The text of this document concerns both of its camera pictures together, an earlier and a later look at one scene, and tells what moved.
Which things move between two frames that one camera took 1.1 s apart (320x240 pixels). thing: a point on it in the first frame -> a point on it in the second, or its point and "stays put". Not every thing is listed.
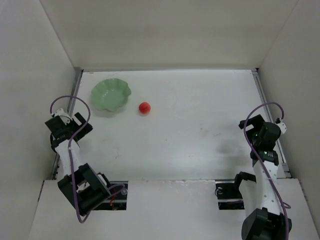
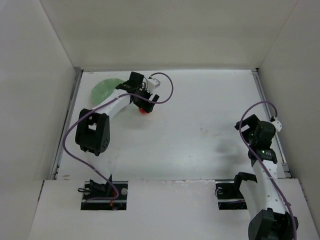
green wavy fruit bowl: [110, 94] stays put
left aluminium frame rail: [78, 73] stays put
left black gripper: [81, 125] -> [144, 95]
